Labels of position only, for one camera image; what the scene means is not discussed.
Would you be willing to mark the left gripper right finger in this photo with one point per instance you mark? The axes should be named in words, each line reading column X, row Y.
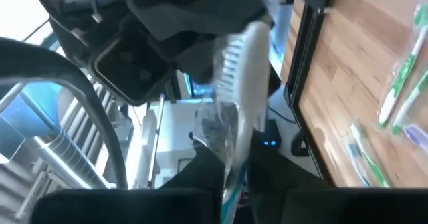
column 334, row 207

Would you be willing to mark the dark box blue lights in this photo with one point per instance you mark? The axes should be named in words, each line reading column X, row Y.
column 269, row 133

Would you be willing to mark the green white toothbrush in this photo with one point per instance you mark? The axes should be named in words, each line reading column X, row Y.
column 403, row 73
column 376, row 170
column 411, row 100

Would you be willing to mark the purple white toothbrush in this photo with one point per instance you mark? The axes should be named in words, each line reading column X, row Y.
column 416, row 135

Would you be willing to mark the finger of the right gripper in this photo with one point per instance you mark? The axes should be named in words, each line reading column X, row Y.
column 197, row 61
column 200, row 13

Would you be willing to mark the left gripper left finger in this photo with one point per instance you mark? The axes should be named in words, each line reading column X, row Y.
column 133, row 207

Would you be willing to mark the black table clamp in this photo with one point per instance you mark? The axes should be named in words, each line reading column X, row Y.
column 297, row 145

